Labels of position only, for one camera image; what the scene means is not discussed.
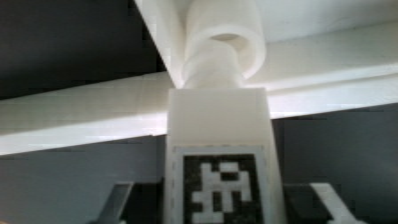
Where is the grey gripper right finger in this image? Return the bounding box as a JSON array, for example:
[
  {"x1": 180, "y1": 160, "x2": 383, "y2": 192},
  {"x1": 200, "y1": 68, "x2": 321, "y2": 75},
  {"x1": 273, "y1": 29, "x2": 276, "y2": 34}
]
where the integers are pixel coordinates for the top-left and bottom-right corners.
[{"x1": 310, "y1": 183, "x2": 367, "y2": 224}]

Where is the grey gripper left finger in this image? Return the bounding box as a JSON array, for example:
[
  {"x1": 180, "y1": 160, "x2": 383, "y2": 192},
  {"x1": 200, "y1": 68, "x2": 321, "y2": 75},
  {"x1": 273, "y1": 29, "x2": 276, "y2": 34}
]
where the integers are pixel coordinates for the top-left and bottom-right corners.
[{"x1": 86, "y1": 182, "x2": 134, "y2": 224}]

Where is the white table leg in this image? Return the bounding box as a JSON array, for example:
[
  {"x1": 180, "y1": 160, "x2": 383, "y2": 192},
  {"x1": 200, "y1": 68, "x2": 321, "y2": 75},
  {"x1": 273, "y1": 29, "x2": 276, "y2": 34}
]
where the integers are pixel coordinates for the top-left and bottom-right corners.
[{"x1": 163, "y1": 40, "x2": 287, "y2": 224}]

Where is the white square table top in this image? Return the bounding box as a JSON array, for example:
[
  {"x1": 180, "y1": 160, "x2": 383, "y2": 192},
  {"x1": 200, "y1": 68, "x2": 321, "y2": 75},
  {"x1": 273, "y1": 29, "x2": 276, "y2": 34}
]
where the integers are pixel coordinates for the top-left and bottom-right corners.
[{"x1": 0, "y1": 0, "x2": 398, "y2": 155}]

